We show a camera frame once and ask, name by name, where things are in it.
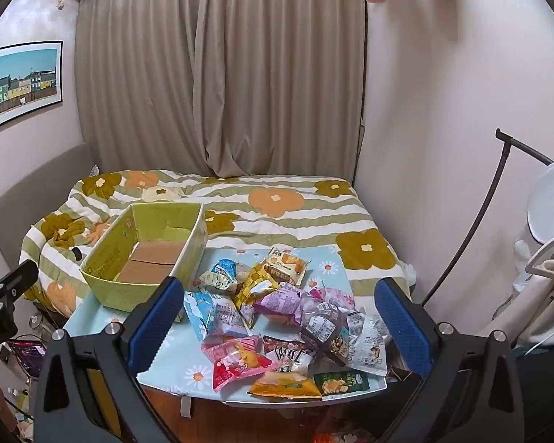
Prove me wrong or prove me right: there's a white clothes hanger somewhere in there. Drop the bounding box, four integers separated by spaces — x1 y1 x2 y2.
524 234 554 282

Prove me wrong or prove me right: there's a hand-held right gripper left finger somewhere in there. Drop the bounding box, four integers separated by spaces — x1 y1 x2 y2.
30 276 186 443

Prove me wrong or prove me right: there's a green cardboard box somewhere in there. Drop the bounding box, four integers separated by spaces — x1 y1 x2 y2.
80 202 208 313

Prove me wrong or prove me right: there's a dark brown snack packet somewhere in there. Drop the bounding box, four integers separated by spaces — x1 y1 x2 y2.
299 302 352 367

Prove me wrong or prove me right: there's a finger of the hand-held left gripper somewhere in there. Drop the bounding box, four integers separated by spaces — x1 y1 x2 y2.
0 260 40 308

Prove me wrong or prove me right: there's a floral striped blanket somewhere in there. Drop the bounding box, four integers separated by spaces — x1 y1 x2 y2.
18 168 418 319

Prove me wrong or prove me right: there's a wall poster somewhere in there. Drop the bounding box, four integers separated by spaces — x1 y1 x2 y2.
0 41 64 135

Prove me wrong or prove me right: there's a blue floral tablecloth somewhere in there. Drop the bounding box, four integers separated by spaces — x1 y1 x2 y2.
65 244 391 400

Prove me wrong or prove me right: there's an orange floral cloth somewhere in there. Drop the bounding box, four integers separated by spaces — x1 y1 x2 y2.
311 418 379 443

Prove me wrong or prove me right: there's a dark green snack packet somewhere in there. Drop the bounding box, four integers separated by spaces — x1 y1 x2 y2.
313 371 371 398

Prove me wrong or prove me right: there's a black white snack packet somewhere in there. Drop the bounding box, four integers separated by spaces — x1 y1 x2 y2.
262 336 318 375

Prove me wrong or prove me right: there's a beige curtain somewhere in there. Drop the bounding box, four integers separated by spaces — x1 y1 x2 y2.
74 0 367 181

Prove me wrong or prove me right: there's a person's left hand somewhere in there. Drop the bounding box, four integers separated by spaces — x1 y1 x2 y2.
0 376 19 432

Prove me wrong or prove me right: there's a pale pink snack packet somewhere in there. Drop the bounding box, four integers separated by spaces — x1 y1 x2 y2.
304 283 357 311

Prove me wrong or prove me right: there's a black metal clothes rack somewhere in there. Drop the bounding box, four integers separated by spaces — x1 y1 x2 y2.
420 129 554 308

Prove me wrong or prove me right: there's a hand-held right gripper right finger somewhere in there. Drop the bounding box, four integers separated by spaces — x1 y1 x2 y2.
374 277 527 443

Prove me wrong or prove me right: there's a clear silver snack packet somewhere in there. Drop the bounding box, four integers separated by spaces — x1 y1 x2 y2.
208 296 251 339

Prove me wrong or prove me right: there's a purple snack packet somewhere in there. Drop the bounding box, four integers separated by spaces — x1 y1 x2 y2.
253 283 305 329

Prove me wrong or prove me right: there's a cream garment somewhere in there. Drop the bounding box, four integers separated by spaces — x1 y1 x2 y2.
482 235 554 347

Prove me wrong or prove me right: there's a light blue white snack packet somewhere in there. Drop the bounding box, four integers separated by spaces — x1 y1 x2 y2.
198 258 238 292

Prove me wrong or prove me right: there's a colourful screen device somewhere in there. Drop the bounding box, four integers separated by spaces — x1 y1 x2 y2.
7 339 49 377

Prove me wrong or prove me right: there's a grey headboard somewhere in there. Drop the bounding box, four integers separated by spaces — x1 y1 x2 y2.
0 141 100 287

